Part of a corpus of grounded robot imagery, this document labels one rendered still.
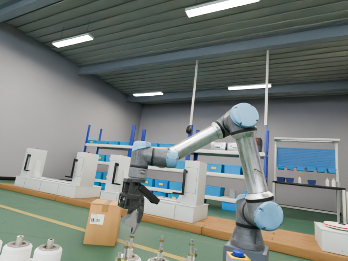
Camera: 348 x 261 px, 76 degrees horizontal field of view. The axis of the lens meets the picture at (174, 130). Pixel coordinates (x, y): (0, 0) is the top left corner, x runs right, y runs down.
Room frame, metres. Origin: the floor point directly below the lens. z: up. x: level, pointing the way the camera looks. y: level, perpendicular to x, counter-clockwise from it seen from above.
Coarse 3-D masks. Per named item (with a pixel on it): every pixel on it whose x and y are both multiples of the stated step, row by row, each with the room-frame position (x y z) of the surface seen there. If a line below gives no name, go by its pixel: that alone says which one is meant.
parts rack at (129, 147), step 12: (132, 132) 6.46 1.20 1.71; (144, 132) 6.93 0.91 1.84; (192, 132) 5.64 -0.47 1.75; (96, 144) 7.05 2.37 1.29; (108, 144) 6.83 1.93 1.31; (132, 144) 6.44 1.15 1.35; (264, 144) 4.83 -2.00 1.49; (228, 156) 5.74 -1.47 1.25; (264, 156) 4.82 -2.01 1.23; (156, 168) 6.02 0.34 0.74; (168, 168) 5.86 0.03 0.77; (264, 168) 4.82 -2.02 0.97; (96, 180) 6.93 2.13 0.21; (168, 192) 5.82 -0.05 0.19; (180, 192) 5.67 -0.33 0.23
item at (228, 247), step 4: (224, 244) 1.10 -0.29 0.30; (228, 244) 1.11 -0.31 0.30; (232, 244) 1.11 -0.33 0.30; (224, 248) 1.09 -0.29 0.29; (228, 248) 1.08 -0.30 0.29; (232, 248) 1.07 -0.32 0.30; (236, 248) 1.06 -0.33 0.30; (240, 248) 1.07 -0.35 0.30; (268, 248) 1.13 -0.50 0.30; (224, 252) 1.09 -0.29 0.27; (244, 252) 1.05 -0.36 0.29; (248, 252) 1.04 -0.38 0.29; (252, 252) 1.03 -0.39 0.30; (256, 252) 1.03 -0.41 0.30; (260, 252) 1.04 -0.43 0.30; (264, 252) 1.05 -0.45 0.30; (268, 252) 1.13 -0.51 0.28; (224, 256) 1.09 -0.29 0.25; (248, 256) 1.04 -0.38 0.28; (252, 256) 1.03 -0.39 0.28; (256, 256) 1.02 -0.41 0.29; (260, 256) 1.02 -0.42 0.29; (264, 256) 1.01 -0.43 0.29; (268, 256) 1.14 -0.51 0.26; (224, 260) 1.08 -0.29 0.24; (252, 260) 1.03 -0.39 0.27; (256, 260) 1.02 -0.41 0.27; (260, 260) 1.02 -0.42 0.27; (264, 260) 1.01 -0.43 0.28; (268, 260) 1.15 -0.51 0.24
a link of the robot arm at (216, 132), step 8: (216, 120) 1.09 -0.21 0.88; (208, 128) 1.07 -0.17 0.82; (216, 128) 1.06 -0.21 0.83; (224, 128) 1.06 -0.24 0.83; (192, 136) 1.07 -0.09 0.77; (200, 136) 1.06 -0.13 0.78; (208, 136) 1.06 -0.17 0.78; (216, 136) 1.07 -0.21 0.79; (224, 136) 1.08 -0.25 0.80; (176, 144) 1.07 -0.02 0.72; (184, 144) 1.05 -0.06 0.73; (192, 144) 1.05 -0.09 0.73; (200, 144) 1.07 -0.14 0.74; (184, 152) 1.06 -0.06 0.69; (192, 152) 1.08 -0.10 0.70
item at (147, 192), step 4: (140, 184) 0.95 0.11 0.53; (140, 188) 0.93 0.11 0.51; (144, 188) 0.94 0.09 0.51; (144, 192) 0.94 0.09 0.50; (148, 192) 0.95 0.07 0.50; (144, 196) 0.99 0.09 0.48; (148, 196) 0.95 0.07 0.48; (152, 196) 0.96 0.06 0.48; (156, 196) 0.99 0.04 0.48; (152, 200) 0.97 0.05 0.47; (156, 200) 0.98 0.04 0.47; (156, 204) 0.98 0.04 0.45
